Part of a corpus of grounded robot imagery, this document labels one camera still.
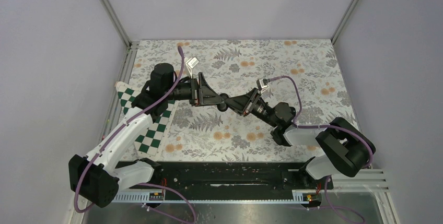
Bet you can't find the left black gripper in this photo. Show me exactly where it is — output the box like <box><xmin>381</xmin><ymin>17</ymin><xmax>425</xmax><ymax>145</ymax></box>
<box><xmin>166</xmin><ymin>73</ymin><xmax>225</xmax><ymax>107</ymax></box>

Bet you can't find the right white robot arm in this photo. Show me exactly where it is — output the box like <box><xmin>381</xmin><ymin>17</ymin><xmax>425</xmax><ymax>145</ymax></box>
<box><xmin>219</xmin><ymin>89</ymin><xmax>376</xmax><ymax>188</ymax></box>

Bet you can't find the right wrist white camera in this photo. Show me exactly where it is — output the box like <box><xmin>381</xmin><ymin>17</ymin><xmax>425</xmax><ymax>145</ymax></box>
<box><xmin>257</xmin><ymin>79</ymin><xmax>270</xmax><ymax>93</ymax></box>

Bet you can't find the green white checkered mat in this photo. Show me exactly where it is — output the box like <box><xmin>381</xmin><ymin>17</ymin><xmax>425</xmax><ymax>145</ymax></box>
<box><xmin>115</xmin><ymin>81</ymin><xmax>176</xmax><ymax>158</ymax></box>

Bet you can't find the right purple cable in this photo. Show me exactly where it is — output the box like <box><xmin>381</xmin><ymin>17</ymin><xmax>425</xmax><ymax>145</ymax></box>
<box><xmin>266</xmin><ymin>75</ymin><xmax>375</xmax><ymax>224</ymax></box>

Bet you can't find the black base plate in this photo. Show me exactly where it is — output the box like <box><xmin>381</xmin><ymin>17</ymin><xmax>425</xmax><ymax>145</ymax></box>
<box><xmin>149</xmin><ymin>161</ymin><xmax>334</xmax><ymax>199</ymax></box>

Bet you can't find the floral patterned table mat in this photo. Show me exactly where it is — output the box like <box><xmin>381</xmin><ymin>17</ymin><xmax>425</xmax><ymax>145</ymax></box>
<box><xmin>123</xmin><ymin>40</ymin><xmax>357</xmax><ymax>162</ymax></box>

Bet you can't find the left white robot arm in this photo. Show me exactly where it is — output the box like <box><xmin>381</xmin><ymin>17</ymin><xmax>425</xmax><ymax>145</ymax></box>
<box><xmin>68</xmin><ymin>63</ymin><xmax>223</xmax><ymax>207</ymax></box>

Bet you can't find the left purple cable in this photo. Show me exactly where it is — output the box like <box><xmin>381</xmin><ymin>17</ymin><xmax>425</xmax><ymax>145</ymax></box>
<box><xmin>73</xmin><ymin>46</ymin><xmax>199</xmax><ymax>224</ymax></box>

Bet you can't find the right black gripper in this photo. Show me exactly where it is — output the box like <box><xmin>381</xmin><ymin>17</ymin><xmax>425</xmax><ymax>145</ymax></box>
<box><xmin>225</xmin><ymin>88</ymin><xmax>279</xmax><ymax>128</ymax></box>

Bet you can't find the purple cable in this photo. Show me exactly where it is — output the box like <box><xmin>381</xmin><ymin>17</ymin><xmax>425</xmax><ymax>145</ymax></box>
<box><xmin>266</xmin><ymin>75</ymin><xmax>375</xmax><ymax>224</ymax></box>
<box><xmin>73</xmin><ymin>46</ymin><xmax>199</xmax><ymax>224</ymax></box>

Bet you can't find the perforated metal rail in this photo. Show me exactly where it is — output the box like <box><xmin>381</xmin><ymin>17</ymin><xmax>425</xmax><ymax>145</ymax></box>
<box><xmin>112</xmin><ymin>190</ymin><xmax>321</xmax><ymax>204</ymax></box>

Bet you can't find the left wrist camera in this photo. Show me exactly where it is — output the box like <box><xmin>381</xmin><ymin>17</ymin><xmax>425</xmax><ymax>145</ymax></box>
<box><xmin>185</xmin><ymin>57</ymin><xmax>200</xmax><ymax>69</ymax></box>

